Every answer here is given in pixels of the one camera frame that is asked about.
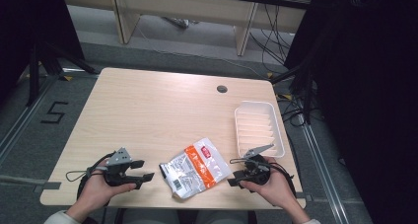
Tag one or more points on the black metal stand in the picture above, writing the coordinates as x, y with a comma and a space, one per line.
307, 95
34, 72

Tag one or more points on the person's legs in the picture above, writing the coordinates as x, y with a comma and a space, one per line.
184, 217

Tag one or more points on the silver orange-striped snack packet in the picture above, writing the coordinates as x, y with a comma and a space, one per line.
194, 168

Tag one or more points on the person's right hand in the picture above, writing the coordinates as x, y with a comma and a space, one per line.
274, 189

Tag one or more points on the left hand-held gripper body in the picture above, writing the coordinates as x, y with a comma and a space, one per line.
119, 171

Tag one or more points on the person's left hand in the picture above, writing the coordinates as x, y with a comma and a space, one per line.
95, 191

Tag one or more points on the white plastic tray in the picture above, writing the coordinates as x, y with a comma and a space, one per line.
258, 127

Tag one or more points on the black curtain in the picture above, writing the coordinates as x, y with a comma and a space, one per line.
364, 95
29, 26

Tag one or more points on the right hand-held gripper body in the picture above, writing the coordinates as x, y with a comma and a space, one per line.
257, 171

